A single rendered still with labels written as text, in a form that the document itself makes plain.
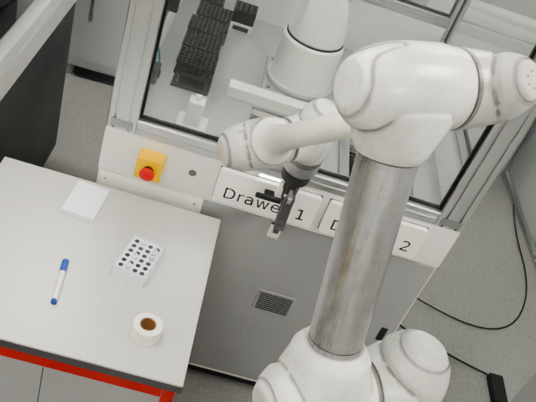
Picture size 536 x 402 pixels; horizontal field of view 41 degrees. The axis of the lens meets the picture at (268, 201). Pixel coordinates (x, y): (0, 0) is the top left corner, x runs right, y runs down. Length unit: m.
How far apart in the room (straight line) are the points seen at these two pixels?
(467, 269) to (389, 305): 1.37
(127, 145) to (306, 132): 0.69
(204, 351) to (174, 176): 0.74
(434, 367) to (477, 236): 2.48
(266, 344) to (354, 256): 1.29
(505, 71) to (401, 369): 0.58
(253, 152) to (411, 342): 0.51
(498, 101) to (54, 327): 1.07
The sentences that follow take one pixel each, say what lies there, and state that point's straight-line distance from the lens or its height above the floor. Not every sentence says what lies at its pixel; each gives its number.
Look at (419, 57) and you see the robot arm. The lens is 1.07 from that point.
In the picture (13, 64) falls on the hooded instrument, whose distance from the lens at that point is 2.25.
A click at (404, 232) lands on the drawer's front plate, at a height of 0.90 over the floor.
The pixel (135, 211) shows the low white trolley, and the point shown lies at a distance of 2.00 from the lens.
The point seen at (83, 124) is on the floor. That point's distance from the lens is 3.55.
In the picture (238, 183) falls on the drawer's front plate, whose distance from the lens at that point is 1.96.
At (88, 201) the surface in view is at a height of 0.78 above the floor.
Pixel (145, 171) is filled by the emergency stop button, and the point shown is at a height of 0.89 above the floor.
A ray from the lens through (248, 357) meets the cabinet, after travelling 2.50.
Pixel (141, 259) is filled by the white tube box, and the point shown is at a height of 0.79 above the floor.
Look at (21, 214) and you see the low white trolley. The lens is 1.94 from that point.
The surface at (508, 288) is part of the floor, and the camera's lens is 3.66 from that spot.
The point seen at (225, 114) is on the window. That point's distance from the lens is 1.89.
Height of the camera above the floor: 2.09
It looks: 38 degrees down
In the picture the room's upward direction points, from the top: 22 degrees clockwise
